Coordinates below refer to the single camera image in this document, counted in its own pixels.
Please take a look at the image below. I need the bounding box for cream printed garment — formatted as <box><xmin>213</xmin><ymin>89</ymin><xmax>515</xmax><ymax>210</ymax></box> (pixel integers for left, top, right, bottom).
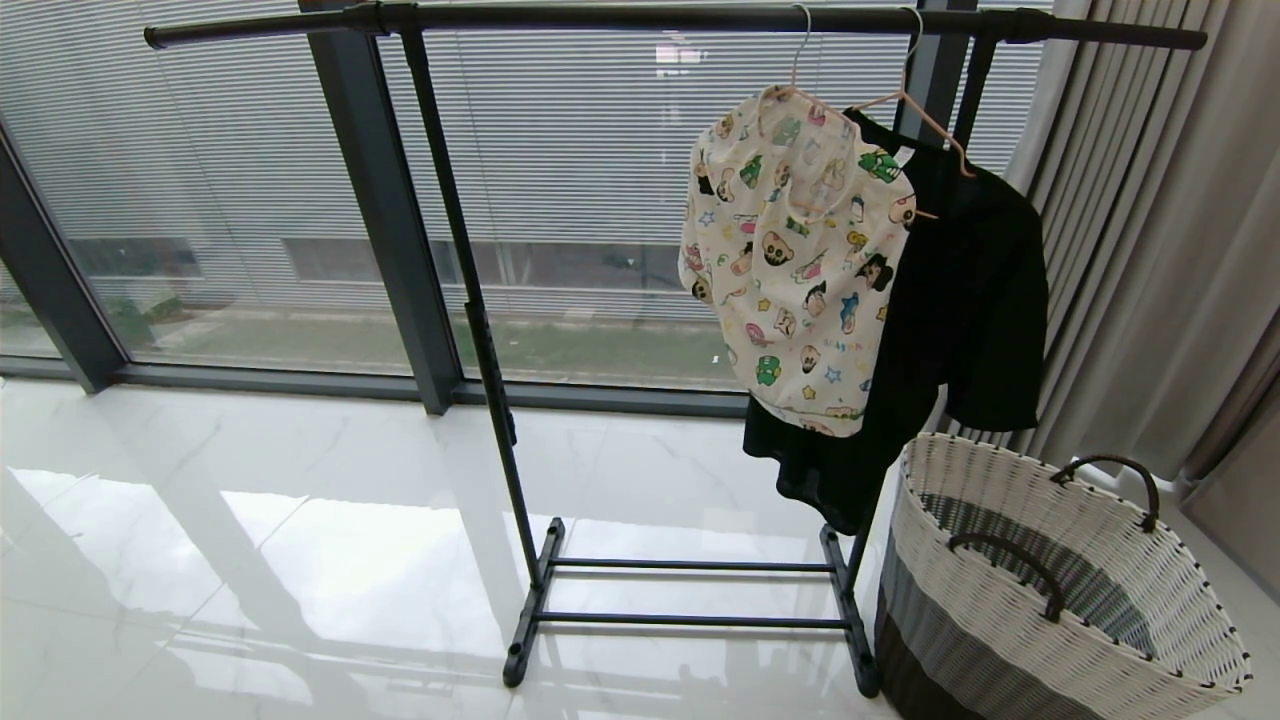
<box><xmin>678</xmin><ymin>87</ymin><xmax>919</xmax><ymax>438</ymax></box>

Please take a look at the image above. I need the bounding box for black garment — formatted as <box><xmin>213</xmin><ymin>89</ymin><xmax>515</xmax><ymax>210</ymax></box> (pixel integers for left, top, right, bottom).
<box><xmin>742</xmin><ymin>108</ymin><xmax>1051</xmax><ymax>536</ymax></box>

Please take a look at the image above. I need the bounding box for pink clothes hanger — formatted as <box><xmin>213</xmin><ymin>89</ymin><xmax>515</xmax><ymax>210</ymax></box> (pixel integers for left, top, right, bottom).
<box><xmin>848</xmin><ymin>8</ymin><xmax>977</xmax><ymax>179</ymax></box>
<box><xmin>757</xmin><ymin>5</ymin><xmax>939</xmax><ymax>223</ymax></box>

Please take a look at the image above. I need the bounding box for black clothes rack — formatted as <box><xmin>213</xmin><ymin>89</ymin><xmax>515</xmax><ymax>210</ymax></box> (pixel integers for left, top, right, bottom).
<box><xmin>143</xmin><ymin>0</ymin><xmax>1209</xmax><ymax>699</ymax></box>

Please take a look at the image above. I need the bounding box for white laundry basket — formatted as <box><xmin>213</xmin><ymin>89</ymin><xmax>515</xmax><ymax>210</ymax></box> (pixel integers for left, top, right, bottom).
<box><xmin>875</xmin><ymin>432</ymin><xmax>1253</xmax><ymax>720</ymax></box>

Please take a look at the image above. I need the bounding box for window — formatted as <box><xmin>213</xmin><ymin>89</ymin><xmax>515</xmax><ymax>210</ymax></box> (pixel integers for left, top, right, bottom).
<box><xmin>0</xmin><ymin>0</ymin><xmax>1056</xmax><ymax>419</ymax></box>

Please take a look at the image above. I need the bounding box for beige curtain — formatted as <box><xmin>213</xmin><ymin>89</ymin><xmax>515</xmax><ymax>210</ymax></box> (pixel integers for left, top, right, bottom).
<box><xmin>940</xmin><ymin>0</ymin><xmax>1280</xmax><ymax>601</ymax></box>

